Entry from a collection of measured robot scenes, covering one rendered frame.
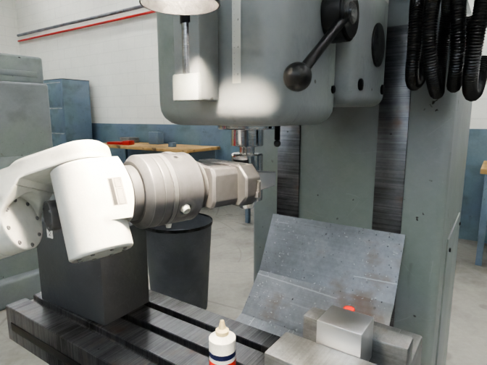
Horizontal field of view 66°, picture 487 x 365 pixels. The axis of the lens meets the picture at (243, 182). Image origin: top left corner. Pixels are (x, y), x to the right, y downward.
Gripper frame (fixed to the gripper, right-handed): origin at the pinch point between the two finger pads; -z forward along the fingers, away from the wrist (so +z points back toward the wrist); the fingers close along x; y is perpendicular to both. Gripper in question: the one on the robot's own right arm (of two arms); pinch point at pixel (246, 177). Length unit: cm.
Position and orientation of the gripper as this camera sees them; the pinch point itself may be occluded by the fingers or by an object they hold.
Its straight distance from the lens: 56.1
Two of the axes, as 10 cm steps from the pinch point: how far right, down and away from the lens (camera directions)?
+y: -0.1, 9.9, 1.7
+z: -7.4, 1.0, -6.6
